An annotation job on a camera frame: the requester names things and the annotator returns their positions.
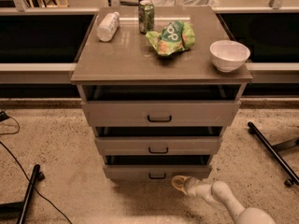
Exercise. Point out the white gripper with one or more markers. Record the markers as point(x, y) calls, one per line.
point(196, 188)

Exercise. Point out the grey bottom drawer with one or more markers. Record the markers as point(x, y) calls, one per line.
point(156, 167)

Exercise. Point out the grey drawer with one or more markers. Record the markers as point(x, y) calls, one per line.
point(166, 105)
point(159, 141)
point(156, 167)

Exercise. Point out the grey middle drawer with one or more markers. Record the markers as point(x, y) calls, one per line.
point(159, 141)

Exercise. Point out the grey drawer cabinet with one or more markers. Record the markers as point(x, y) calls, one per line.
point(129, 59)

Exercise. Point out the grey top drawer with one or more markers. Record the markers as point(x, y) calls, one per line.
point(166, 105)

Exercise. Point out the black right stand leg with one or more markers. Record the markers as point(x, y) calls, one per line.
point(275, 151)

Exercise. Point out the white bowl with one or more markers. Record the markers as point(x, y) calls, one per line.
point(228, 55)

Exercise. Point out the green chip bag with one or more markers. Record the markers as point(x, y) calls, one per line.
point(176, 36)

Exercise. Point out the clear plastic water bottle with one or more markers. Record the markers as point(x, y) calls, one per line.
point(108, 26)

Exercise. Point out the green soda can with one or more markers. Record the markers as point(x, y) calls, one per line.
point(145, 16)

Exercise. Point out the metal guard railing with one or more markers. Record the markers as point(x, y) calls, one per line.
point(270, 72)

